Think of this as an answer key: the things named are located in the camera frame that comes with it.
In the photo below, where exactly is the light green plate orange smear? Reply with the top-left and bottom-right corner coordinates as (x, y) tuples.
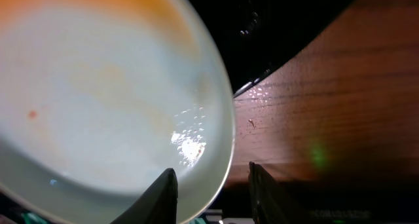
(1, 0), (235, 223)

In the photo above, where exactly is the round black tray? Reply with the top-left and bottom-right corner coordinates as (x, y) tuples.
(189, 0), (354, 97)

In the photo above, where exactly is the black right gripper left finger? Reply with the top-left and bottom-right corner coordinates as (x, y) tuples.
(111, 168), (178, 224)

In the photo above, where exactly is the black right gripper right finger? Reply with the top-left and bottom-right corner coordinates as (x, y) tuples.
(248, 162), (312, 224)

